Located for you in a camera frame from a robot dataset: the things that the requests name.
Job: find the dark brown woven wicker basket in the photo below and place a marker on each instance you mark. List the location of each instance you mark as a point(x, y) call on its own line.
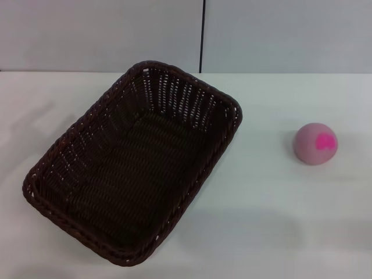
point(136, 162)

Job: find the pink ball with magenta patch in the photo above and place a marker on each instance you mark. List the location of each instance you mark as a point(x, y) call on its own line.
point(311, 145)

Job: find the black vertical wall strip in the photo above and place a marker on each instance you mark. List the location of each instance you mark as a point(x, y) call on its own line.
point(202, 35)

